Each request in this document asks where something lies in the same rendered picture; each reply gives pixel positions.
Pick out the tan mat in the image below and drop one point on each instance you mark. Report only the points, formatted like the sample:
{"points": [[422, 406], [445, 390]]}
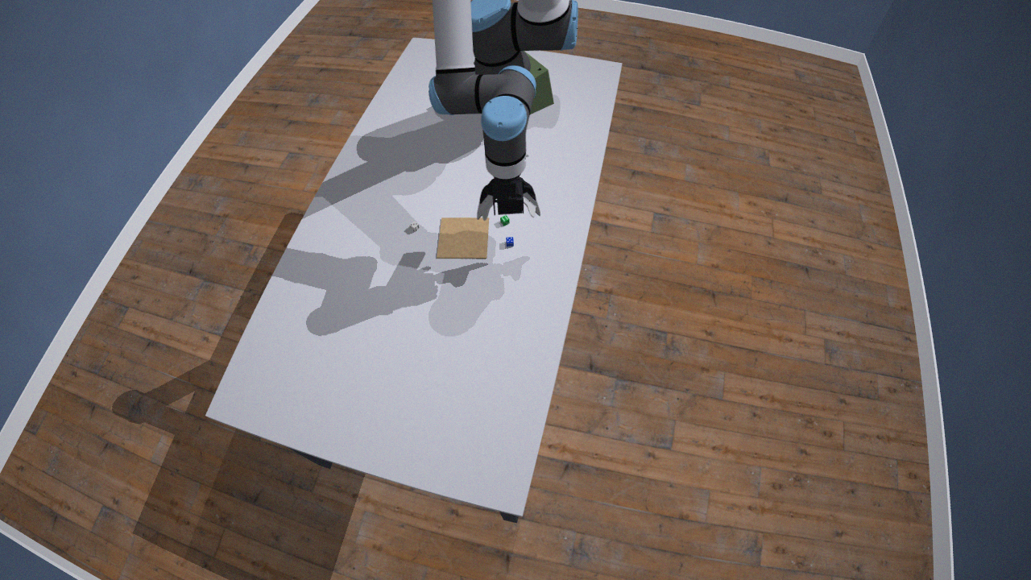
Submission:
{"points": [[463, 238]]}

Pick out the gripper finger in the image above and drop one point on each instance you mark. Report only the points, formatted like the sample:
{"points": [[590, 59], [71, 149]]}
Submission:
{"points": [[485, 202], [530, 199]]}

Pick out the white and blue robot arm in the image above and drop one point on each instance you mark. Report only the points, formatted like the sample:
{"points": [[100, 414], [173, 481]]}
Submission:
{"points": [[499, 32]]}

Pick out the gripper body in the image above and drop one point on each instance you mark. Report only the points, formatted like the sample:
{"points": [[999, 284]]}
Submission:
{"points": [[511, 200]]}

